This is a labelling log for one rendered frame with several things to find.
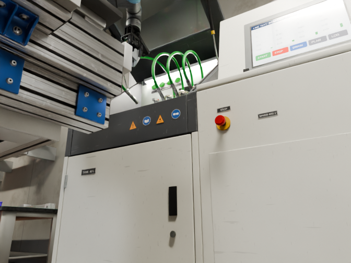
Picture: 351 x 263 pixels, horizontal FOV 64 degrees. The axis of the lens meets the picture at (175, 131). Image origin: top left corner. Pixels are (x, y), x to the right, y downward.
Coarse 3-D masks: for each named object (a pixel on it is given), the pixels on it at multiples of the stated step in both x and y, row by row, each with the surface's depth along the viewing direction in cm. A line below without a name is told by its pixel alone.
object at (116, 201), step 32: (96, 160) 123; (128, 160) 114; (160, 160) 106; (64, 192) 127; (96, 192) 117; (128, 192) 109; (160, 192) 102; (192, 192) 96; (64, 224) 121; (96, 224) 113; (128, 224) 105; (160, 224) 98; (192, 224) 93; (64, 256) 116; (96, 256) 108; (128, 256) 101; (160, 256) 95; (192, 256) 90
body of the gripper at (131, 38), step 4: (124, 28) 141; (128, 28) 143; (132, 28) 141; (136, 28) 142; (124, 32) 140; (128, 32) 141; (132, 32) 138; (136, 32) 145; (140, 32) 145; (124, 36) 140; (128, 36) 138; (132, 36) 137; (136, 36) 140; (124, 40) 140; (128, 40) 138; (132, 40) 136; (136, 40) 141; (132, 44) 139; (136, 44) 140; (140, 44) 142; (136, 48) 141
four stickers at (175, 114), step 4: (180, 108) 108; (172, 112) 110; (176, 112) 109; (148, 116) 115; (156, 116) 113; (160, 116) 112; (164, 116) 111; (172, 116) 109; (176, 116) 108; (136, 120) 118; (144, 120) 116; (148, 120) 115; (156, 120) 113; (160, 120) 112; (164, 120) 111; (132, 124) 118; (136, 124) 117; (144, 124) 115; (148, 124) 114; (132, 128) 118
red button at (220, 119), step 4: (220, 116) 94; (224, 116) 98; (216, 120) 95; (220, 120) 94; (224, 120) 94; (228, 120) 97; (216, 124) 98; (220, 124) 94; (224, 124) 96; (228, 124) 96; (220, 128) 97; (224, 128) 97
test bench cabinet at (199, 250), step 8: (192, 136) 102; (192, 144) 101; (192, 152) 100; (64, 160) 133; (192, 160) 100; (64, 168) 132; (64, 176) 130; (200, 192) 95; (200, 200) 94; (200, 208) 93; (200, 216) 92; (56, 224) 124; (200, 224) 91; (56, 232) 122; (200, 232) 90; (56, 240) 121; (200, 240) 90; (56, 248) 119; (200, 248) 89; (56, 256) 119; (200, 256) 88
